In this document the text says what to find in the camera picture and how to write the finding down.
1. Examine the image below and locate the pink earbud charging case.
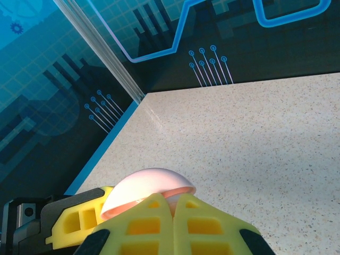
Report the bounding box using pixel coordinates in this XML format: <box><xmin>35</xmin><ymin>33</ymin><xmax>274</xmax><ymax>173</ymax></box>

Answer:
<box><xmin>100</xmin><ymin>167</ymin><xmax>197</xmax><ymax>221</ymax></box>

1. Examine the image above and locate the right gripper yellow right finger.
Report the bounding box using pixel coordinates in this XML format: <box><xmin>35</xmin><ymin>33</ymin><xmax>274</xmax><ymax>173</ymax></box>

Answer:
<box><xmin>172</xmin><ymin>193</ymin><xmax>277</xmax><ymax>255</ymax></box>

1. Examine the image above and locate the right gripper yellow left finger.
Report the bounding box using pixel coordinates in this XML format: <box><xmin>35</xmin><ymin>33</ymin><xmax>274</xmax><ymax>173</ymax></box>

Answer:
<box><xmin>73</xmin><ymin>193</ymin><xmax>175</xmax><ymax>255</ymax></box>

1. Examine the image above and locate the aluminium frame post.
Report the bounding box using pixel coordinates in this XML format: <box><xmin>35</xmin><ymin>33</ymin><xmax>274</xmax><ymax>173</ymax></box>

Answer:
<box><xmin>52</xmin><ymin>0</ymin><xmax>146</xmax><ymax>105</ymax></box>

